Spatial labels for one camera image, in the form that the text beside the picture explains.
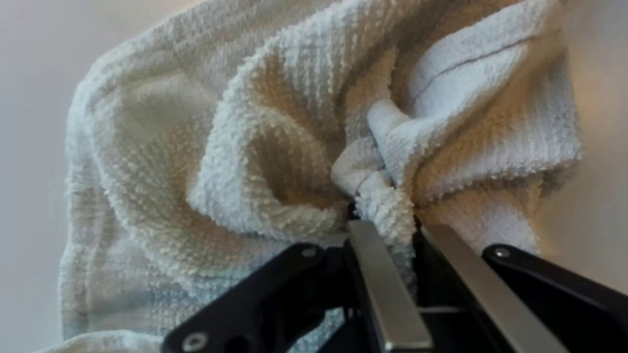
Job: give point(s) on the cream terry cloth towel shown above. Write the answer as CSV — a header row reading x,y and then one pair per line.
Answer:
x,y
261,143

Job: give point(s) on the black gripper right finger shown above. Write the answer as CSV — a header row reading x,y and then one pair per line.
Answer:
x,y
517,300

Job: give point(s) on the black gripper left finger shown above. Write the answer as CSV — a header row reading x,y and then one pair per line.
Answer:
x,y
326,300

